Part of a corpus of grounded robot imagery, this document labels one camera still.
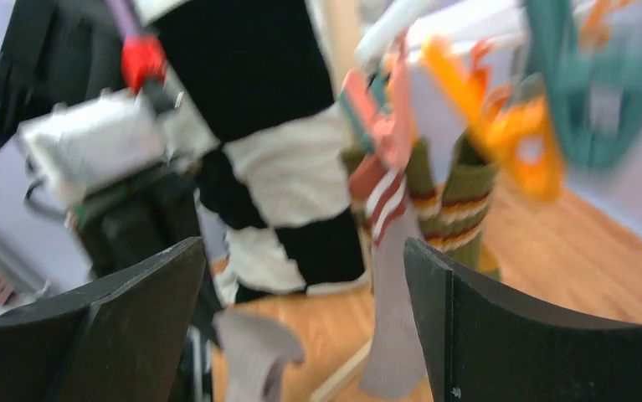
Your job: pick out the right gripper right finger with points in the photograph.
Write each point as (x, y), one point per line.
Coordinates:
(486, 341)

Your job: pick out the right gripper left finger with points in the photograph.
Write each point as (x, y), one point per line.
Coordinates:
(118, 338)

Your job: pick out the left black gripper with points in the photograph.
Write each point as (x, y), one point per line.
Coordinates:
(136, 218)

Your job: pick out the green striped sock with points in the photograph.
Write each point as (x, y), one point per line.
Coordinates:
(421, 189)
(464, 204)

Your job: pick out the grey sock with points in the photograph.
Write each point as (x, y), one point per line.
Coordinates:
(257, 350)
(395, 364)

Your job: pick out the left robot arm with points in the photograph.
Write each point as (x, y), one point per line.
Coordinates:
(62, 53)

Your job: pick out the white round clip hanger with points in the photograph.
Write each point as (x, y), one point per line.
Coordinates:
(462, 23)

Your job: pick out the black white checkered blanket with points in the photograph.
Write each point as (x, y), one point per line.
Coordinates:
(255, 74)

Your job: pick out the yellow clothes peg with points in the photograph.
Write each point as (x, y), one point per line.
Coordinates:
(519, 138)

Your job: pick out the pink clothes peg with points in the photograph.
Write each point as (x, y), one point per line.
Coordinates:
(384, 130)

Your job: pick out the wooden clothes rack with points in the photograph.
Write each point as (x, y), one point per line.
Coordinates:
(349, 315)

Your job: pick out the teal clothes peg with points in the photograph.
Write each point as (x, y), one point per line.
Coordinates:
(592, 71)

